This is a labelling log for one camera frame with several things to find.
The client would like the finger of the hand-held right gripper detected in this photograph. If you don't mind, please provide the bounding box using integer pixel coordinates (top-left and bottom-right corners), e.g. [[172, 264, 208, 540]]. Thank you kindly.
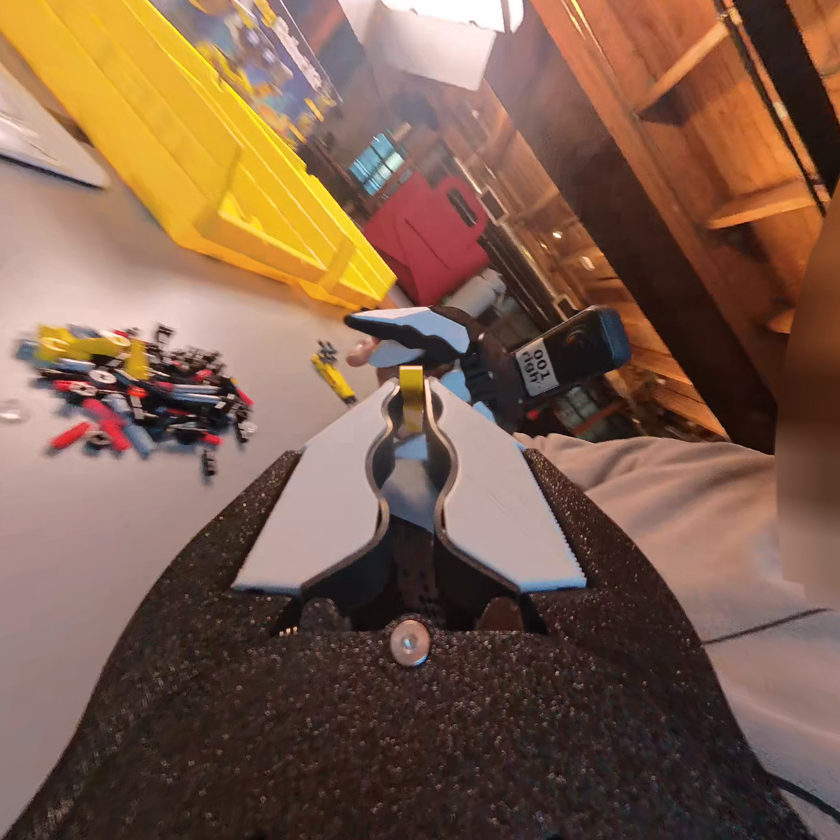
[[343, 306, 472, 353], [367, 338, 429, 370]]

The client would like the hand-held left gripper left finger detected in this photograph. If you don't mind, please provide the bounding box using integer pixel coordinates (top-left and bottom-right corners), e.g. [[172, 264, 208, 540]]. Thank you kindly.
[[231, 378, 403, 595]]

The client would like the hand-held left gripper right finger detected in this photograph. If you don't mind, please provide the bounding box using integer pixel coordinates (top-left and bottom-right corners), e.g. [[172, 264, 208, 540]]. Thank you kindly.
[[425, 379, 588, 592]]

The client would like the long yellow building beam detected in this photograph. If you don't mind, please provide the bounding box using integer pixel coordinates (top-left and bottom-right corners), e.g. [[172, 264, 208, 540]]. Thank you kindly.
[[398, 366, 426, 435]]

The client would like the pile of small building parts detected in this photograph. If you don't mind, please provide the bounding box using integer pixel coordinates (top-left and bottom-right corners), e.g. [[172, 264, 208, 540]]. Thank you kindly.
[[16, 322, 257, 480]]

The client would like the yellow plastic bin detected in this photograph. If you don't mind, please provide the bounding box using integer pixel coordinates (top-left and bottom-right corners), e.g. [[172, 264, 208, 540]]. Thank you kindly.
[[197, 85, 398, 311], [0, 0, 332, 284]]

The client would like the person's right forearm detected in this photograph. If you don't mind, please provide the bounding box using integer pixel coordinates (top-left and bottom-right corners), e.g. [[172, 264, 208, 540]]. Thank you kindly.
[[515, 430, 775, 500]]

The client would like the grey desk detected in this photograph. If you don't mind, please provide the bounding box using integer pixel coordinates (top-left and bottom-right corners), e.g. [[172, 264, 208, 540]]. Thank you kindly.
[[0, 157, 526, 788]]

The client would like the small yellow pinned assembly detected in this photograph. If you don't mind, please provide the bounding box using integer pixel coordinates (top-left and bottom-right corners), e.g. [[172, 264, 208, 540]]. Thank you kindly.
[[311, 340, 358, 404]]

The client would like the red felt bag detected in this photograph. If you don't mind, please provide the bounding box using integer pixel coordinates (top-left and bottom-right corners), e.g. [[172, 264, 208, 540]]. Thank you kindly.
[[363, 172, 490, 306]]

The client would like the yellow black toy robot body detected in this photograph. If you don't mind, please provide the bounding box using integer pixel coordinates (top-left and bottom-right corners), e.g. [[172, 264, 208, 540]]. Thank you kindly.
[[387, 518, 439, 614]]

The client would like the person's beige sweatshirt torso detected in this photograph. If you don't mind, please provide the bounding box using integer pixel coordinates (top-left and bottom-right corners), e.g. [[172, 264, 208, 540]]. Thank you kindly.
[[584, 459, 840, 840]]

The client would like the robot kit box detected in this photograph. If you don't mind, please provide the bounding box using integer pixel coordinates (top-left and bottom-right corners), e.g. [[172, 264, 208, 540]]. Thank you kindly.
[[151, 0, 342, 142]]

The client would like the white printed mat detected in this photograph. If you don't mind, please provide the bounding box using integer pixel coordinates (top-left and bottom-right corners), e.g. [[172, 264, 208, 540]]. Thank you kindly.
[[0, 66, 111, 191]]

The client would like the black microphone cable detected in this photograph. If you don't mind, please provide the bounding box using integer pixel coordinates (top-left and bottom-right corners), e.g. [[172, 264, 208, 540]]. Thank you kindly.
[[702, 607, 834, 647]]

